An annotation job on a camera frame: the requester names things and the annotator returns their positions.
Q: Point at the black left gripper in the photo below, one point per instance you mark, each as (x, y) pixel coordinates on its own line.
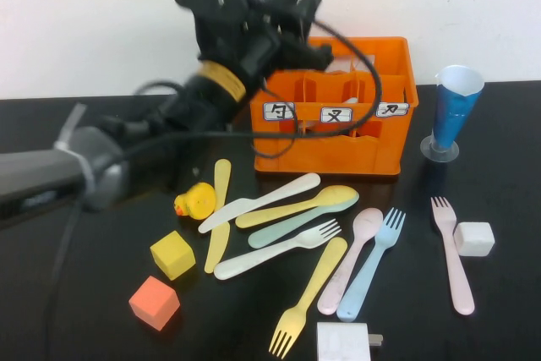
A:
(236, 39)

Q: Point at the yellow plastic spoon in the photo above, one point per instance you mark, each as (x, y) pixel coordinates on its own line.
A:
(334, 197)

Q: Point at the orange plastic cutlery holder crate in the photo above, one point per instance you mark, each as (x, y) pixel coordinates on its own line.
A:
(338, 158)

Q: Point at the white label spoon character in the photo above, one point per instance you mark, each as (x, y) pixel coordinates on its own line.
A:
(279, 111)

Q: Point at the yellow rubber duck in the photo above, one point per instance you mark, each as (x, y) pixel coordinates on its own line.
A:
(198, 200)

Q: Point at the light blue plastic fork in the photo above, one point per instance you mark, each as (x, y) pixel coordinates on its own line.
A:
(367, 272)

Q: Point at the white plastic fork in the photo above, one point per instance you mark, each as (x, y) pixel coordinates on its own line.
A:
(262, 257)

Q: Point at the white label knife character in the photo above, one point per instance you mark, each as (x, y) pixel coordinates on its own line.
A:
(395, 109)

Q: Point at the white label fork character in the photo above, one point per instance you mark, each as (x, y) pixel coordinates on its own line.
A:
(336, 115)

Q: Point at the white foam cube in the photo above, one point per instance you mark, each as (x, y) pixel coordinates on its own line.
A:
(473, 239)

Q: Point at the pink plastic fork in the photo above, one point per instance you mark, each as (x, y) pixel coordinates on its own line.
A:
(454, 259)

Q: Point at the mint green plastic spoon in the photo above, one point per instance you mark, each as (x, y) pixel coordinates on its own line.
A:
(279, 232)

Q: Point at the yellow plastic fork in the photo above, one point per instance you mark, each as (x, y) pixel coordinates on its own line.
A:
(317, 280)

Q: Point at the blue cone cup clear base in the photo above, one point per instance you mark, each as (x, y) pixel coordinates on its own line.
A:
(450, 116)

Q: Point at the pink plastic spoon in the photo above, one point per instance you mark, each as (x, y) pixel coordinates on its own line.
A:
(365, 223)

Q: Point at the white power adapter plug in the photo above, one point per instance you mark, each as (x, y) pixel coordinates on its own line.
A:
(342, 342)

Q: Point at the white plastic knife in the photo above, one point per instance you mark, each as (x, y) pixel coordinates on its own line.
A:
(270, 198)

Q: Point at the orange foam cube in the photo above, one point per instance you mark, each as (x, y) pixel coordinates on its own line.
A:
(152, 299)

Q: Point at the yellow plastic knife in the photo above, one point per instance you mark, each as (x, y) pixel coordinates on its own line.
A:
(222, 179)

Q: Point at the yellow foam cube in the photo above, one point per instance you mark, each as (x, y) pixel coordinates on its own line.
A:
(173, 253)

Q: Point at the white zip tie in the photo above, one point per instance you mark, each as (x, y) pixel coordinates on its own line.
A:
(84, 166)

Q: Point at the grey plastic fork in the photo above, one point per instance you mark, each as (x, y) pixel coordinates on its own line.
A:
(351, 101)

